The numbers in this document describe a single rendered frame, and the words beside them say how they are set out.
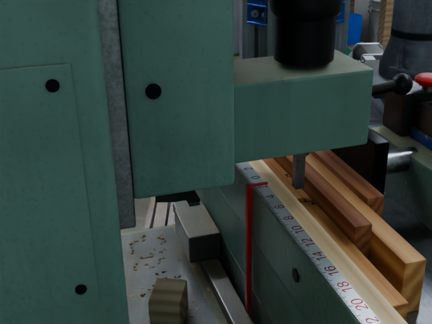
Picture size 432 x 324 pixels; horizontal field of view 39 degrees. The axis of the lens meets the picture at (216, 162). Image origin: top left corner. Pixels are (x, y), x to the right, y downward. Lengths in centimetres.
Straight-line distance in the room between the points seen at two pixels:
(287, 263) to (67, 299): 18
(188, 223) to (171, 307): 13
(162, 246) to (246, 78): 33
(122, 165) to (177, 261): 32
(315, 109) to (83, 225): 22
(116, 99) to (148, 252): 37
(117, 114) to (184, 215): 33
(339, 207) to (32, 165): 27
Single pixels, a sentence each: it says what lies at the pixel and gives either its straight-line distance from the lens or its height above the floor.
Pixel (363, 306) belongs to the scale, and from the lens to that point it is 43.
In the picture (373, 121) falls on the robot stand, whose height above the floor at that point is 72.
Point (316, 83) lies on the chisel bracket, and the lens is 51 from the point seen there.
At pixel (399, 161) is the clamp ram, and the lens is 64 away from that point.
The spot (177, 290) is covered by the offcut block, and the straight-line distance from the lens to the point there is 63.
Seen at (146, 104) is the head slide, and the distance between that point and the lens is 43.
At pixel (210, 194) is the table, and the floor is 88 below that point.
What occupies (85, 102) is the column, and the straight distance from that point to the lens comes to 38.
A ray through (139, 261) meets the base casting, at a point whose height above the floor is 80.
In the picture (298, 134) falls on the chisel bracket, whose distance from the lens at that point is 52.
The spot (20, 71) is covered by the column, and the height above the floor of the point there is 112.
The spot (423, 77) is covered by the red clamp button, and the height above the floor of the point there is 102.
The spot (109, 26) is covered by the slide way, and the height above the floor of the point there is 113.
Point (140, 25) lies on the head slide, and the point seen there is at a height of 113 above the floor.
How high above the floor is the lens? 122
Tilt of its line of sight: 25 degrees down
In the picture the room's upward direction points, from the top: 1 degrees counter-clockwise
